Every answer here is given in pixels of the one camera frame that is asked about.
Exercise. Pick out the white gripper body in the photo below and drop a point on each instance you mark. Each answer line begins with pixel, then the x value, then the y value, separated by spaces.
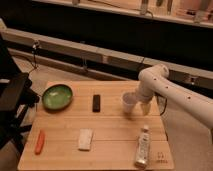
pixel 144 94

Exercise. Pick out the white rectangular sponge block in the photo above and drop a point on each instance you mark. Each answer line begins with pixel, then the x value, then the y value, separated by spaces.
pixel 85 139

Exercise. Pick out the pale translucent gripper finger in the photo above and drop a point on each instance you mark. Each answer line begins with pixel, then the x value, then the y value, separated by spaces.
pixel 145 107

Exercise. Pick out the white squeeze bottle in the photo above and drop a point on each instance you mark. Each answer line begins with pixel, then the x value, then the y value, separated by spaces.
pixel 142 152

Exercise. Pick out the orange carrot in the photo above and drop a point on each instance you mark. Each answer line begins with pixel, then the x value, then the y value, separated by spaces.
pixel 40 142

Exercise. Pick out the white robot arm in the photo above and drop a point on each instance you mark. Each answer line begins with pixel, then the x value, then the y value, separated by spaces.
pixel 155 80

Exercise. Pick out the black stand on left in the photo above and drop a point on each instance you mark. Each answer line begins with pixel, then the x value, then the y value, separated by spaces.
pixel 16 96

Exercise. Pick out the wooden table top board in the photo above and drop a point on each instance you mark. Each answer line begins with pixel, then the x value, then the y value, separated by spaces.
pixel 115 134

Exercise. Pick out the black rectangular remote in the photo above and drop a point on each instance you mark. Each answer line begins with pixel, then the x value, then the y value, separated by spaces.
pixel 96 103

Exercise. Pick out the green ceramic bowl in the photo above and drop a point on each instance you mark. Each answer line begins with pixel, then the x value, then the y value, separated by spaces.
pixel 57 97

